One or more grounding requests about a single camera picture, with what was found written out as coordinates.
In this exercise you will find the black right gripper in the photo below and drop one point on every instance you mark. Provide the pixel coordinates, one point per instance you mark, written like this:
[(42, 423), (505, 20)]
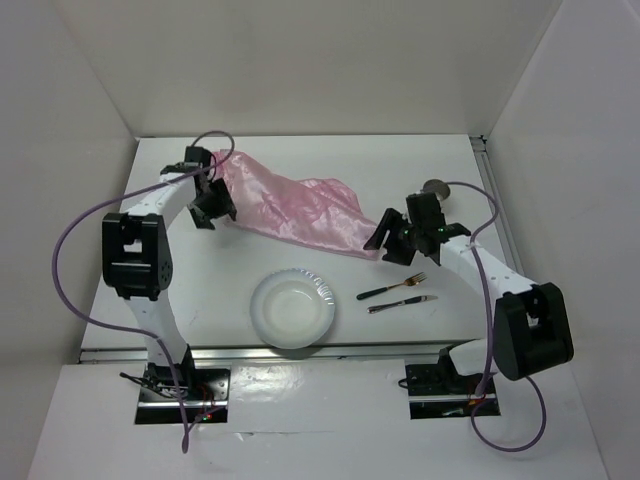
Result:
[(390, 221)]

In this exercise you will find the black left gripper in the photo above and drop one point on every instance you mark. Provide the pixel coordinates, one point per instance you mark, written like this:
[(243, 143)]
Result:
[(223, 203)]

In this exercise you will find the pink satin rose cloth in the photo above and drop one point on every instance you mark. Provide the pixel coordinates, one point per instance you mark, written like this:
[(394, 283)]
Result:
[(321, 214)]

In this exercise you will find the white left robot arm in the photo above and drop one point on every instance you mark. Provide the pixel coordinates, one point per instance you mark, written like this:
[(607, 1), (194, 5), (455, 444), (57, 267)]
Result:
[(137, 261)]

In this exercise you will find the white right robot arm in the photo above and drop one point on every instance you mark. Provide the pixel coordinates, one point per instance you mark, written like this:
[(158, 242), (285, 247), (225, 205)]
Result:
[(527, 324)]

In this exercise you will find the metal cup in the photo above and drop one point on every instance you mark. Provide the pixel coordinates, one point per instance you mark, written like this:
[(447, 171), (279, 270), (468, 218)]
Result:
[(438, 187)]

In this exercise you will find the white scalloped plate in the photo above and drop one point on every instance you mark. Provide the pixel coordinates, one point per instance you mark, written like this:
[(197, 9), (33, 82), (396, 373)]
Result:
[(292, 309)]

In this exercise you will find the gold fork black handle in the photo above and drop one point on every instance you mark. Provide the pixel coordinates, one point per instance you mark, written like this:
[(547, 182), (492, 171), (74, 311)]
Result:
[(409, 282)]

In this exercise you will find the silver knife black handle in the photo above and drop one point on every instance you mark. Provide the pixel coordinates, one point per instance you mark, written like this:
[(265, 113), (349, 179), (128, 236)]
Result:
[(409, 301)]

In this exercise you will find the aluminium right side rail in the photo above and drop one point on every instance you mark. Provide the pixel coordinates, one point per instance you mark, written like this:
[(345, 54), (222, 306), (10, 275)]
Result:
[(505, 225)]

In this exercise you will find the aluminium rail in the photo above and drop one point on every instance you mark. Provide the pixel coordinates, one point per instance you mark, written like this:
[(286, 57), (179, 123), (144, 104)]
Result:
[(505, 225), (265, 353)]

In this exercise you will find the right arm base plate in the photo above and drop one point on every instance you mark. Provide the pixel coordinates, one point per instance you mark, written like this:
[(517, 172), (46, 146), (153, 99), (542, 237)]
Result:
[(436, 391)]

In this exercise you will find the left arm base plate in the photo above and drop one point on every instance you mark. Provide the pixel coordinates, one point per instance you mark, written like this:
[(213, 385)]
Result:
[(206, 402)]

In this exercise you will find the aluminium front rail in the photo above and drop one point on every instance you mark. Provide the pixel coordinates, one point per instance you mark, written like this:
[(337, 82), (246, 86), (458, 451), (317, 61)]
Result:
[(265, 353)]

